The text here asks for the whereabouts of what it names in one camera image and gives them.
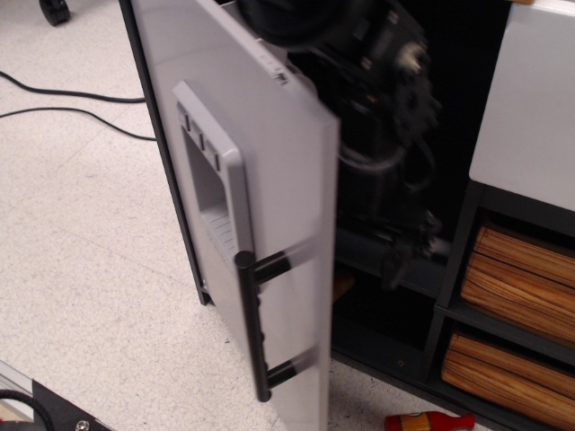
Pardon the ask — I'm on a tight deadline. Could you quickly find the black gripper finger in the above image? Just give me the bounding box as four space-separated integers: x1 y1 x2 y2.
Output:
381 244 422 290

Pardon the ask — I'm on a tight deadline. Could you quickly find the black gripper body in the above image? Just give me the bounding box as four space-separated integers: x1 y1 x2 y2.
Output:
337 152 441 259

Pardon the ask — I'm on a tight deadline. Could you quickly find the grey toy fridge door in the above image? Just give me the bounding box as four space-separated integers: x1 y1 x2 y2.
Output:
121 1 339 430

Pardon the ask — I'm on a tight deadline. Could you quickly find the black bar door handle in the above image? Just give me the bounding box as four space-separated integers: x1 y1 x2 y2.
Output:
234 251 314 402

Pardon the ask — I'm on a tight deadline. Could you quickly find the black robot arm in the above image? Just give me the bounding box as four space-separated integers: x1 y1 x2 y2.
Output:
237 1 441 290

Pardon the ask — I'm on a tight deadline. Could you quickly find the dark grey fridge cabinet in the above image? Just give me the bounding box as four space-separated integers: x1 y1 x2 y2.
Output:
117 0 575 431

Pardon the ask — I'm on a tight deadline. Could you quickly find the upper wooden basket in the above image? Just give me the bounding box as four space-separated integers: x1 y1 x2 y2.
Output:
461 224 574 346

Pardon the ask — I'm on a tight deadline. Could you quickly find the wooden basket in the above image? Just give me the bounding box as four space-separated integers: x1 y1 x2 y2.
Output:
461 224 574 346
441 332 574 430

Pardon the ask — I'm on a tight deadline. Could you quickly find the red toy ketchup bottle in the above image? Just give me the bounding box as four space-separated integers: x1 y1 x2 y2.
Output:
385 411 475 431

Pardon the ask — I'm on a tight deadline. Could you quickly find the grey water dispenser panel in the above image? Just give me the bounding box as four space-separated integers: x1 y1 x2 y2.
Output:
173 81 254 263

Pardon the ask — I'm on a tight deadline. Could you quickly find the lower wooden basket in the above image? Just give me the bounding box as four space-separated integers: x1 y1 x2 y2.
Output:
441 332 574 430

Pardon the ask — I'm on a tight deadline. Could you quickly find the black caster wheel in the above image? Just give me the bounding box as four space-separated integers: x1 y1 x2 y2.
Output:
39 0 71 26

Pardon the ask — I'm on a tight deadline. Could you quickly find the black floor cable lower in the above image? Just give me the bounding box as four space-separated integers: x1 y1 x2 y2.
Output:
0 105 156 141

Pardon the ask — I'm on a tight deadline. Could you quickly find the black floor cable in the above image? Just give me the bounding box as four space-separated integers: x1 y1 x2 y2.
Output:
0 70 146 104
0 105 156 141

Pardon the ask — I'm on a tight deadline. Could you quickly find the black floor cable upper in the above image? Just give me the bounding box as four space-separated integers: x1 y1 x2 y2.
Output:
0 70 146 104

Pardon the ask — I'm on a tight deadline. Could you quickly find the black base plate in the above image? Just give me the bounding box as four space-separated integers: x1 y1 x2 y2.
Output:
32 380 111 431

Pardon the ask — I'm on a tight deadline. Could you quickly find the aluminium rail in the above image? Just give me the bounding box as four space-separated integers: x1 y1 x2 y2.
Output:
1 361 33 418

